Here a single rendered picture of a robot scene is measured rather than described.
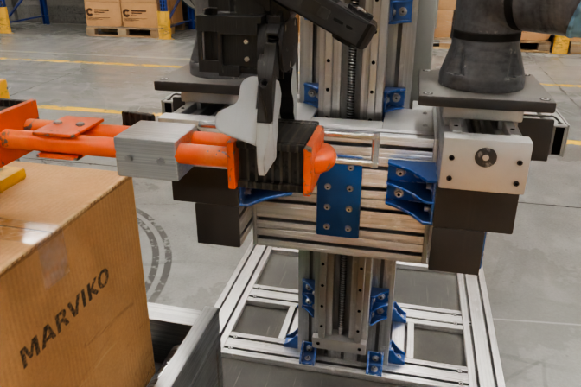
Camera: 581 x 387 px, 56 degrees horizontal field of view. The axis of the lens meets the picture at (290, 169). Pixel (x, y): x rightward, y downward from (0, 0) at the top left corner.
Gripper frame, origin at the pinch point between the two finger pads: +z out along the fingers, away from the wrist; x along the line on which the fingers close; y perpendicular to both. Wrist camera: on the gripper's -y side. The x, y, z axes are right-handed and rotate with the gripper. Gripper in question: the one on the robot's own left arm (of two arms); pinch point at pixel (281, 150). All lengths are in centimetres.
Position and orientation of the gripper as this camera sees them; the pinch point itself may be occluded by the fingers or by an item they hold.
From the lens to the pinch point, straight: 56.5
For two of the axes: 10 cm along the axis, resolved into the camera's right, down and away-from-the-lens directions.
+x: -2.2, 3.7, -9.0
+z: -0.1, 9.3, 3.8
